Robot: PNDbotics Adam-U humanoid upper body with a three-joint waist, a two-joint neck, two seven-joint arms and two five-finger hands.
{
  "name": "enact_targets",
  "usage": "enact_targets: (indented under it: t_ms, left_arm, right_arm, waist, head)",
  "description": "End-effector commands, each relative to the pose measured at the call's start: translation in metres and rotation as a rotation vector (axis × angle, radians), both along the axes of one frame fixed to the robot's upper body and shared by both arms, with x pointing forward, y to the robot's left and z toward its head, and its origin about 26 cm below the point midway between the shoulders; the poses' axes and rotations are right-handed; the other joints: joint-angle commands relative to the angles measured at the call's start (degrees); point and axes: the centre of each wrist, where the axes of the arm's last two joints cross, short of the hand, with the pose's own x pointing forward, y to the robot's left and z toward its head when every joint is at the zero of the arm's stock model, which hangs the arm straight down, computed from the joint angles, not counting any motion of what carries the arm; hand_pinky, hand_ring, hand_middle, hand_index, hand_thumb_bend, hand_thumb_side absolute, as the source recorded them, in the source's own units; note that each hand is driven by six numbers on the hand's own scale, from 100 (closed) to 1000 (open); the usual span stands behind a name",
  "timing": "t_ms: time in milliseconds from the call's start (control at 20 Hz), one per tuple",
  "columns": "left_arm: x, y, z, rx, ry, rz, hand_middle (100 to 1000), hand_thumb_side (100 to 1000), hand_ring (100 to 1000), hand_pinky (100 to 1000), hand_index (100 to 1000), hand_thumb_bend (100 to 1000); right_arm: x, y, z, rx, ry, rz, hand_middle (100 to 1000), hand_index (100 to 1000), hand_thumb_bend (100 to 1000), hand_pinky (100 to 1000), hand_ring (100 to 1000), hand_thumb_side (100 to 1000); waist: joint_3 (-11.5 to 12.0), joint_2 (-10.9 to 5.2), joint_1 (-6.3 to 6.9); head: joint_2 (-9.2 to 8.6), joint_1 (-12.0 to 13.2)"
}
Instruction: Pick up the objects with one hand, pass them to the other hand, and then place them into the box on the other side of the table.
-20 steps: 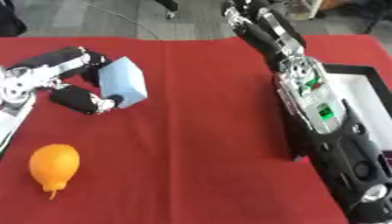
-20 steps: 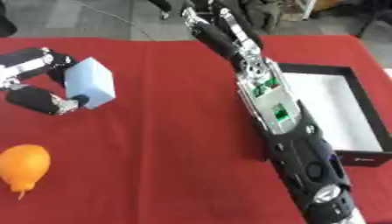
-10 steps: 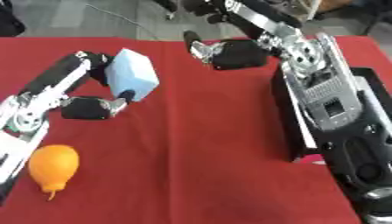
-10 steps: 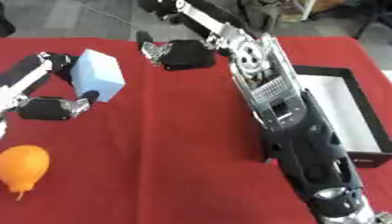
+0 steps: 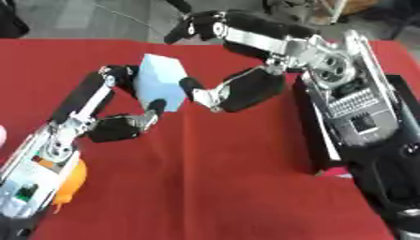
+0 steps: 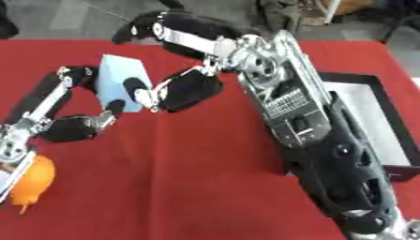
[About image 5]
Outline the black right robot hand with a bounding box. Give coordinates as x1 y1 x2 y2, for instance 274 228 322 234
162 8 321 113

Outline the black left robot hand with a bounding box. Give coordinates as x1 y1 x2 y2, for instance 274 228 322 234
47 64 170 144

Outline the light blue block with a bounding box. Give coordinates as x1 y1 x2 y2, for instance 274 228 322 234
132 52 189 113

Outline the black box white inside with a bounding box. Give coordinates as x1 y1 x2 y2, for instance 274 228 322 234
290 73 420 177

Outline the orange toy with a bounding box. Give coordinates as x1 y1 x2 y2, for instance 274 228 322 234
51 157 89 214

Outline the black bag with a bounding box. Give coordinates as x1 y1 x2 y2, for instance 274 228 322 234
0 0 32 39

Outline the black chair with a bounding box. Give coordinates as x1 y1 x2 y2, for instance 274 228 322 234
261 0 420 40

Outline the thin floor cable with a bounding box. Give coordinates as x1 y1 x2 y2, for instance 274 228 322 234
90 2 168 30

